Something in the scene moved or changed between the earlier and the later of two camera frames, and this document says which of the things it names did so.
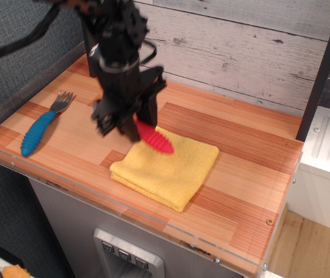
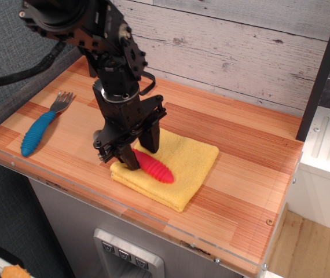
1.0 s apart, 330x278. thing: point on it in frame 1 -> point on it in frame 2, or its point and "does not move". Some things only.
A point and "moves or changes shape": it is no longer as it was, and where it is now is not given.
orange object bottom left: [15, 271] does not move
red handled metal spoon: [149, 134] moves or changes shape
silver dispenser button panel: [118, 258] does not move
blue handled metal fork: [39, 128] does not move
